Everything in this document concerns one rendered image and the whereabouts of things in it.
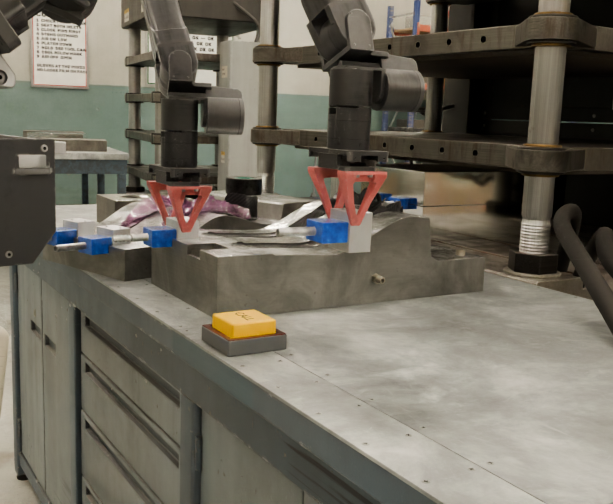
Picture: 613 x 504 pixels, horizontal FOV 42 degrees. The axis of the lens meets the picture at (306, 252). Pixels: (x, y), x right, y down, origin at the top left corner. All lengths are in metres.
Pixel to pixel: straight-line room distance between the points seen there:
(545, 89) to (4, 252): 1.05
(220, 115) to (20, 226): 0.36
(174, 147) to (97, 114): 7.20
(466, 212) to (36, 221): 1.27
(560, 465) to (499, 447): 0.06
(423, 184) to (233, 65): 3.71
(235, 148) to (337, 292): 4.41
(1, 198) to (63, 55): 7.36
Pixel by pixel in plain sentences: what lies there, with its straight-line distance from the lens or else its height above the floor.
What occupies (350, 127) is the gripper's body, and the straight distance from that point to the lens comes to 1.06.
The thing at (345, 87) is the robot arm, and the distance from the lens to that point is 1.06.
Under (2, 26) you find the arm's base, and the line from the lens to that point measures 0.92.
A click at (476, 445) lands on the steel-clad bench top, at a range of 0.76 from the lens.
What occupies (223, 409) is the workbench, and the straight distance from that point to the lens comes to 1.10.
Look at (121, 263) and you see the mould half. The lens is 1.39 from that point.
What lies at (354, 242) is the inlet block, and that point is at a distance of 1.08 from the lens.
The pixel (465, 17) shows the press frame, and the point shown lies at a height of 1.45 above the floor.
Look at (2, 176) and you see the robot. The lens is 1.07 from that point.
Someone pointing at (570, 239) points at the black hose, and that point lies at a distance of 1.40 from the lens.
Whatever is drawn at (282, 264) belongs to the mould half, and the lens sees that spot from 1.17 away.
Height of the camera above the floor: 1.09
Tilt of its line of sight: 10 degrees down
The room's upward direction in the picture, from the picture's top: 2 degrees clockwise
